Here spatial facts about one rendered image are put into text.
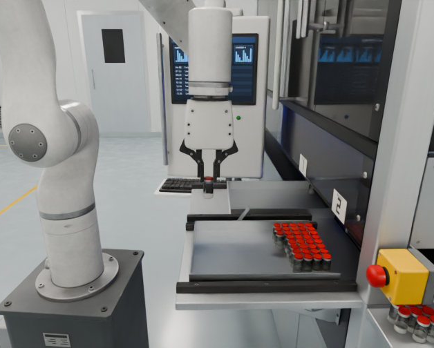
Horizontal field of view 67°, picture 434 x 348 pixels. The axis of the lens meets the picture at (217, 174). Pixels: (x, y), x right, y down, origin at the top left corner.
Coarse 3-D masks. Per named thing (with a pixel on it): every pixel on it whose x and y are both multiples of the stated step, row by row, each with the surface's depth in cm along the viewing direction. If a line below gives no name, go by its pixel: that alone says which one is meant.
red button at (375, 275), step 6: (372, 264) 60; (378, 264) 60; (366, 270) 61; (372, 270) 59; (378, 270) 58; (366, 276) 60; (372, 276) 58; (378, 276) 58; (384, 276) 58; (372, 282) 58; (378, 282) 58; (384, 282) 58
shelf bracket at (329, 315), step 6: (300, 312) 83; (306, 312) 83; (312, 312) 83; (318, 312) 83; (324, 312) 83; (330, 312) 83; (336, 312) 83; (318, 318) 84; (324, 318) 84; (330, 318) 84; (336, 318) 84
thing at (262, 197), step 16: (240, 192) 127; (256, 192) 127; (272, 192) 127; (288, 192) 127; (304, 192) 127; (240, 208) 114; (256, 208) 114; (272, 208) 114; (288, 208) 106; (304, 208) 106; (320, 208) 106
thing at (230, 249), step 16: (208, 224) 98; (224, 224) 98; (240, 224) 98; (256, 224) 98; (272, 224) 98; (208, 240) 93; (224, 240) 93; (240, 240) 93; (256, 240) 93; (272, 240) 93; (192, 256) 80; (208, 256) 86; (224, 256) 86; (240, 256) 86; (256, 256) 86; (272, 256) 86; (192, 272) 79; (208, 272) 79; (224, 272) 79; (240, 272) 79; (256, 272) 79; (272, 272) 79; (288, 272) 79
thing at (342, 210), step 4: (336, 192) 84; (336, 196) 84; (340, 196) 81; (332, 200) 86; (336, 200) 84; (344, 200) 79; (332, 204) 86; (336, 204) 84; (344, 204) 79; (332, 208) 86; (336, 208) 84; (340, 208) 81; (344, 208) 79; (336, 212) 84; (340, 212) 81; (344, 212) 79; (340, 216) 81; (344, 216) 79; (344, 220) 79
